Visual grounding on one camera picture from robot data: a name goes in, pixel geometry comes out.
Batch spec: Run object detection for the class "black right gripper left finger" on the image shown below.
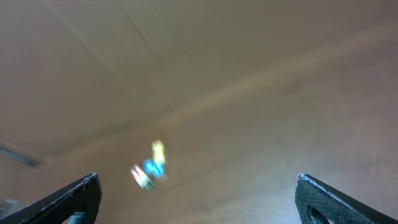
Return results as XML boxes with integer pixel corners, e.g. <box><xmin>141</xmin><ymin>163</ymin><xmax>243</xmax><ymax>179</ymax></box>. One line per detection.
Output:
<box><xmin>1</xmin><ymin>172</ymin><xmax>102</xmax><ymax>224</ymax></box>

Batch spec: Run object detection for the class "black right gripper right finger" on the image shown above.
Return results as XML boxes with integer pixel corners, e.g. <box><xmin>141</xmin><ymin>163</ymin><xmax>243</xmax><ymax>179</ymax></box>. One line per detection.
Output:
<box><xmin>295</xmin><ymin>173</ymin><xmax>397</xmax><ymax>224</ymax></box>

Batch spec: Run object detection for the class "red letter I block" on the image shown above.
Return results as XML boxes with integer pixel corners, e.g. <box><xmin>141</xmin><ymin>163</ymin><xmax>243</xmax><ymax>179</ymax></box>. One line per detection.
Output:
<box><xmin>130</xmin><ymin>165</ymin><xmax>154</xmax><ymax>190</ymax></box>

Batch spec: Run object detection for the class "blue letter X block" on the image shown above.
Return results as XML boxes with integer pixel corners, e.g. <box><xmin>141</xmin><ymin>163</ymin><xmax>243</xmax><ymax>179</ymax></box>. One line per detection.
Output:
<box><xmin>143</xmin><ymin>159</ymin><xmax>165</xmax><ymax>178</ymax></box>

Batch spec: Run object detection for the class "lower yellow block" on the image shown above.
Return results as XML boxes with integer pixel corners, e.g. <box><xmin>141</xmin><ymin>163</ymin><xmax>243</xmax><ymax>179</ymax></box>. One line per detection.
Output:
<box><xmin>152</xmin><ymin>140</ymin><xmax>167</xmax><ymax>165</ymax></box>

